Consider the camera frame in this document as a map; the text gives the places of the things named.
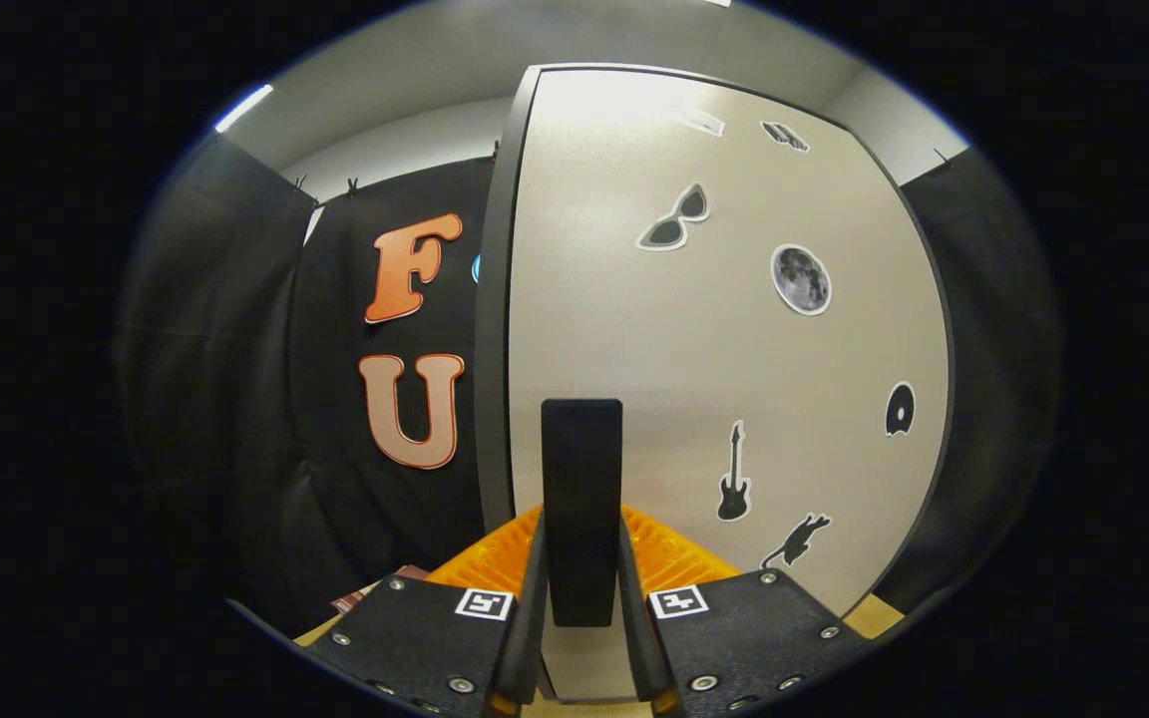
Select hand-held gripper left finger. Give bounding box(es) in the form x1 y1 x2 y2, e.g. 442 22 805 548
225 507 548 718

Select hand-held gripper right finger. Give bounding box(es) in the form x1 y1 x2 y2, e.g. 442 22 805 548
617 506 875 718

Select black door handle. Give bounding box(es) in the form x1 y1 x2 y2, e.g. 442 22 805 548
541 399 624 629

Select brown cover book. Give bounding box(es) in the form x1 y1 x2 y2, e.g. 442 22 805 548
330 563 431 614

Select black backdrop cloth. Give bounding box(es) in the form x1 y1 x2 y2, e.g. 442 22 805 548
116 135 1059 639

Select row of black cloth clips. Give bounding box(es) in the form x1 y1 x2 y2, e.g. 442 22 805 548
292 140 955 195

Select narrow ceiling light strip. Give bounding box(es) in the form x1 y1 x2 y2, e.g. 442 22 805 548
213 84 274 134

